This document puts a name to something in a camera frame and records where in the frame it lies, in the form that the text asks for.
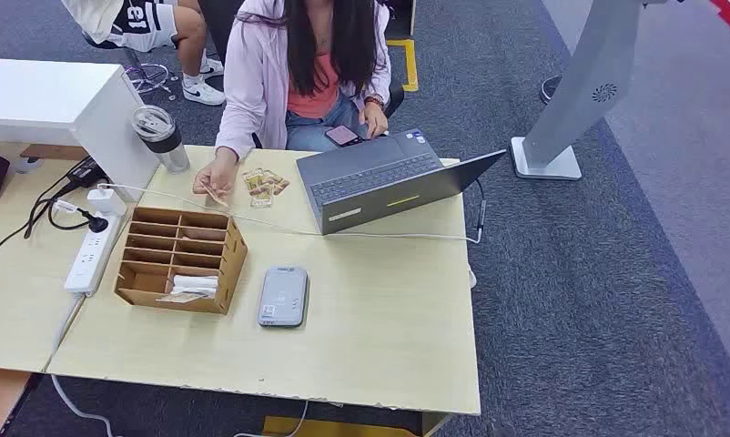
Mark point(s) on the dark round floor base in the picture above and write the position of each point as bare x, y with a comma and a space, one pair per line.
549, 90

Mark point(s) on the clear tumbler with black band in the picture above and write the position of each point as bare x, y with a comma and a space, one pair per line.
160, 139

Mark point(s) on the white charger block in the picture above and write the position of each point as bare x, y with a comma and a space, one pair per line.
106, 202

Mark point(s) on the person's left hand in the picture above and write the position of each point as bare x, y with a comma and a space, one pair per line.
375, 122

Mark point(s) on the grey laptop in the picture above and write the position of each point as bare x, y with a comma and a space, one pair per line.
371, 172

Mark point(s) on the white desk shelf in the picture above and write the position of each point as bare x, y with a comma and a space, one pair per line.
45, 96

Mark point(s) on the chrome stool base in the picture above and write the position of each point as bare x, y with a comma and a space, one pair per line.
148, 75

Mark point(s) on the small white round object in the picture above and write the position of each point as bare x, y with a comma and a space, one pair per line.
27, 164

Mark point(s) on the grey floor stand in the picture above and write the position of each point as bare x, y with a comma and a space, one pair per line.
588, 78

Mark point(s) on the person in numbered jersey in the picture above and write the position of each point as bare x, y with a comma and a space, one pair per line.
142, 24

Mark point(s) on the white key card stack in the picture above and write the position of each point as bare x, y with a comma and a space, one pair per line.
195, 281
191, 291

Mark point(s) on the grey card reader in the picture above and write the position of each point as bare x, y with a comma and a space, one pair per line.
283, 297

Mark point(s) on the person's right hand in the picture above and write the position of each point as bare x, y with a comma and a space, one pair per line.
217, 178

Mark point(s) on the dark cabinet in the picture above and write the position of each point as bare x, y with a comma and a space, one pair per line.
401, 15

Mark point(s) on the white power strip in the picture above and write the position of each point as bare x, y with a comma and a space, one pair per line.
90, 259

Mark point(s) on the cardboard compartment organizer box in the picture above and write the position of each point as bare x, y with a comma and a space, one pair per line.
232, 259

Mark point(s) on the pink smartphone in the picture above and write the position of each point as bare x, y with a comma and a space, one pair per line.
341, 135

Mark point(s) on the yellow floor tape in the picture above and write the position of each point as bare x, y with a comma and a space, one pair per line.
411, 66

